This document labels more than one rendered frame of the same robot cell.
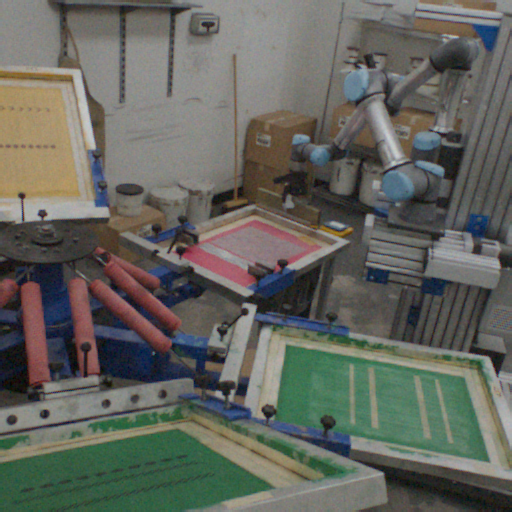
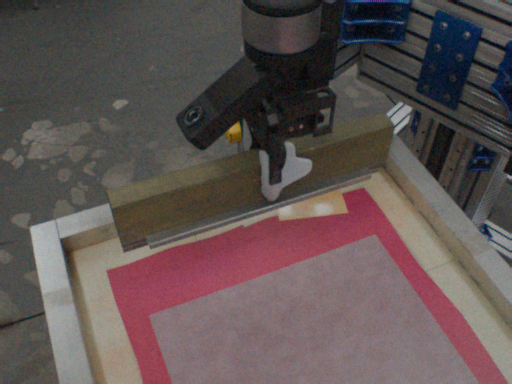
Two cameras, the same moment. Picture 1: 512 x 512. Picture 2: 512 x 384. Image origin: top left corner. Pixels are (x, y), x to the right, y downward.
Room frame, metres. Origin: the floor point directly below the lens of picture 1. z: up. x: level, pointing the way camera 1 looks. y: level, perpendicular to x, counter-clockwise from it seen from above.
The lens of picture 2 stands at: (2.50, 0.26, 1.58)
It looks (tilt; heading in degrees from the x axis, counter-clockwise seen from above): 47 degrees down; 303
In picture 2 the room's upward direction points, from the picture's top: straight up
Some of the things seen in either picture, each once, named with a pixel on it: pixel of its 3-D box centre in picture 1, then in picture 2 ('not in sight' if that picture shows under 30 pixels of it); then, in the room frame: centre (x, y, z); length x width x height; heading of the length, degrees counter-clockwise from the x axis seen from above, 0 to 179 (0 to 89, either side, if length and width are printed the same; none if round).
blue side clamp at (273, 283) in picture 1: (268, 285); not in sight; (2.17, -0.07, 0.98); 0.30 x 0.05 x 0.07; 146
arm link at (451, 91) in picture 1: (448, 99); not in sight; (2.98, -0.80, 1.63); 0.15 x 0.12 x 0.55; 144
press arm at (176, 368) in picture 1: (237, 385); not in sight; (1.61, 0.00, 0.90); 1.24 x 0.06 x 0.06; 86
